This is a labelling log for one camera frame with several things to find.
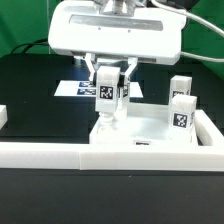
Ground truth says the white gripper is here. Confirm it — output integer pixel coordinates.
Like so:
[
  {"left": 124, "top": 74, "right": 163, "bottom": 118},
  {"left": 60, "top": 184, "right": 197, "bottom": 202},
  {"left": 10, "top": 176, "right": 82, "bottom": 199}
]
[{"left": 48, "top": 1, "right": 186, "bottom": 87}]

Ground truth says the white square table top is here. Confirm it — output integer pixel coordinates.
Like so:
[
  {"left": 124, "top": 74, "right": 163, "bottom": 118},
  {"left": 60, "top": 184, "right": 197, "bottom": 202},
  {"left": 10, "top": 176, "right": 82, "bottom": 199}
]
[{"left": 89, "top": 103, "right": 198, "bottom": 147}]

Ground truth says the white sheet with markers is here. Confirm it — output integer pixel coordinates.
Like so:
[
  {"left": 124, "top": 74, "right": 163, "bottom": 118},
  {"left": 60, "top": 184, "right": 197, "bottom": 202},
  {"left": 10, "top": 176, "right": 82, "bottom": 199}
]
[{"left": 54, "top": 80, "right": 143, "bottom": 98}]

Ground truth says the white U-shaped obstacle fence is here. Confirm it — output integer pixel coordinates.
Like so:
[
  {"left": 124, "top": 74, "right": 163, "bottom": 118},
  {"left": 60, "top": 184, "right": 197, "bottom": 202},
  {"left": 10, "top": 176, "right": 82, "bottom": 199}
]
[{"left": 0, "top": 110, "right": 224, "bottom": 172}]

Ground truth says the grey camera cable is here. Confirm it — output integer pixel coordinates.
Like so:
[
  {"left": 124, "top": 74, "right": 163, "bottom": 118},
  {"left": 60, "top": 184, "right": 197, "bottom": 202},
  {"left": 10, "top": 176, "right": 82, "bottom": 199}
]
[{"left": 149, "top": 0, "right": 224, "bottom": 64}]

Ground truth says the black cable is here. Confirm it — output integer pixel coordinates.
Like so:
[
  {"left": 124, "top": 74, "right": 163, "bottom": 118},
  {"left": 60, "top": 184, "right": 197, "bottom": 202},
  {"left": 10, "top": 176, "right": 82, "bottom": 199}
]
[{"left": 9, "top": 37, "right": 51, "bottom": 55}]

